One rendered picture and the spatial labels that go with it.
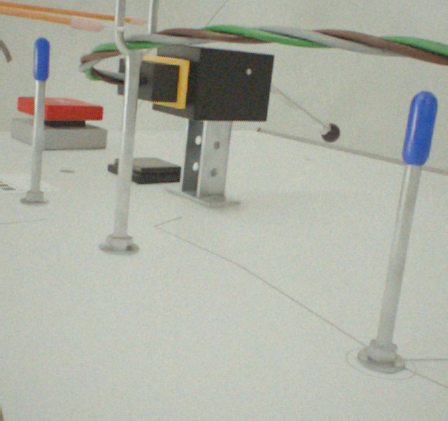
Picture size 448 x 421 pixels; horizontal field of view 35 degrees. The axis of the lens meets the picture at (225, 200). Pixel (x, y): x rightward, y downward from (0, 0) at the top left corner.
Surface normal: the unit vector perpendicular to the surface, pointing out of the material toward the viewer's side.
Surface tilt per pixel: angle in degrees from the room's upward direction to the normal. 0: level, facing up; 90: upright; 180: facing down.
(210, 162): 87
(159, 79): 92
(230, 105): 87
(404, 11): 0
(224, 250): 53
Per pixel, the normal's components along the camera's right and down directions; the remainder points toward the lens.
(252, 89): 0.63, 0.24
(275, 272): 0.11, -0.97
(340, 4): -0.52, -0.52
